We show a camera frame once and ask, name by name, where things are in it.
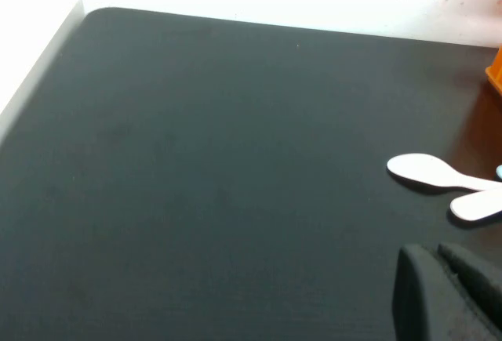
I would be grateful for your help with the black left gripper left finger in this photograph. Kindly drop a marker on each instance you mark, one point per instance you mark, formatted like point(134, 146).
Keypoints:
point(423, 302)

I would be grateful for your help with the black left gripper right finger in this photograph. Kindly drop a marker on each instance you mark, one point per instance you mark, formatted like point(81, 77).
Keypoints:
point(482, 286)

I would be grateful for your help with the pink plastic fork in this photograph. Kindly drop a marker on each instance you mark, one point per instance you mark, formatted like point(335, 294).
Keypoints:
point(474, 205)

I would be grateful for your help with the orange plastic cutlery crate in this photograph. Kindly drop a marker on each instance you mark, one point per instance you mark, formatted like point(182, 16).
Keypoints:
point(496, 74)

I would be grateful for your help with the pink plastic spoon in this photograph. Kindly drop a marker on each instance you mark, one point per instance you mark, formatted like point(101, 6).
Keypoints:
point(415, 172)

